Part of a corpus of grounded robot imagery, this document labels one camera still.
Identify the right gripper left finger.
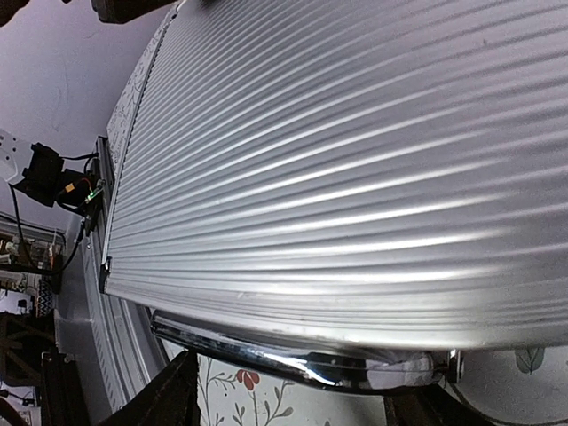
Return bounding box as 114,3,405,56
99,351,200,426

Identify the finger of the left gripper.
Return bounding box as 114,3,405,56
91,0,175,24

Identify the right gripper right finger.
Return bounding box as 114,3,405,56
383,384,492,426

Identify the aluminium poker case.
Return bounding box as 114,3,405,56
99,1,567,394

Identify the front aluminium rail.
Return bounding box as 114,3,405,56
55,135,170,414

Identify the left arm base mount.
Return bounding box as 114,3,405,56
6,143,107,233

